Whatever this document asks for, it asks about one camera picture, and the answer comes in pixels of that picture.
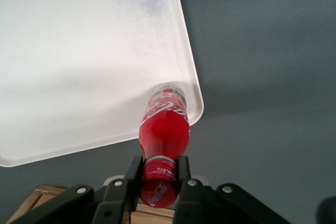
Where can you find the red coke bottle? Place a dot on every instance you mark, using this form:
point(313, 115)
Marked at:
point(164, 132)

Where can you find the cream rectangular tray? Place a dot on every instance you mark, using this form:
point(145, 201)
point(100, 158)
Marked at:
point(78, 64)

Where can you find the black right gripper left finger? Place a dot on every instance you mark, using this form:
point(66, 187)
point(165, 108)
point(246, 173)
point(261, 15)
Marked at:
point(113, 203)

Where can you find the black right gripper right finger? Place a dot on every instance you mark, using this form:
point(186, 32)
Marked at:
point(191, 203)

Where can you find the wooden cutting board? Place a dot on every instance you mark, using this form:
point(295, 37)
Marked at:
point(152, 217)

